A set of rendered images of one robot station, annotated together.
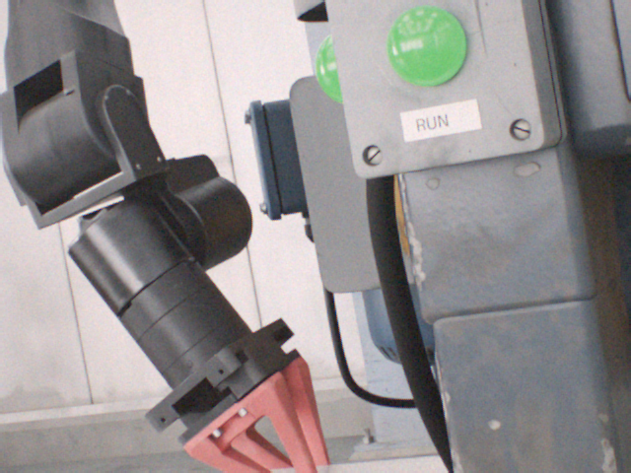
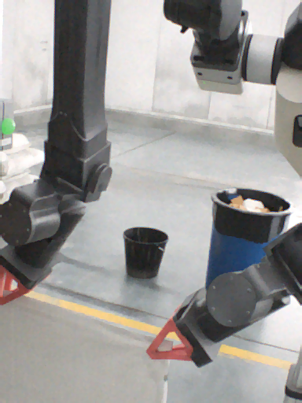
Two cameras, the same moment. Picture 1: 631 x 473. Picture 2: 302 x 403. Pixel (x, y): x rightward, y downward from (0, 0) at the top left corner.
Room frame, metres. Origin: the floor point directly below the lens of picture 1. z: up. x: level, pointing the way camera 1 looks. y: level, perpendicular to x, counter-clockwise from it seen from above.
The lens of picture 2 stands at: (1.46, 0.19, 1.45)
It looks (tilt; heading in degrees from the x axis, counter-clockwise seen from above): 17 degrees down; 177
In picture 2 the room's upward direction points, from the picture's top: 6 degrees clockwise
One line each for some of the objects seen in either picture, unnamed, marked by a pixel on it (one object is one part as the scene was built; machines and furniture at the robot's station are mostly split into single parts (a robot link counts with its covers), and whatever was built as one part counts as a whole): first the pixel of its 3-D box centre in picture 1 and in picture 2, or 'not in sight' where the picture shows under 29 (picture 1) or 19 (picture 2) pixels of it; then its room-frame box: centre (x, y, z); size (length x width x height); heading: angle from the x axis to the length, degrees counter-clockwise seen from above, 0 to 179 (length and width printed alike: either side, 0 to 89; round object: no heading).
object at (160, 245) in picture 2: not in sight; (144, 253); (-1.69, 0.36, 0.13); 0.30 x 0.30 x 0.26
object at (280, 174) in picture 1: (304, 169); not in sight; (1.05, 0.00, 1.25); 0.10 x 0.08 x 0.12; 3
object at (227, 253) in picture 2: not in sight; (244, 253); (-1.35, 0.93, 0.32); 0.51 x 0.48 x 0.65; 158
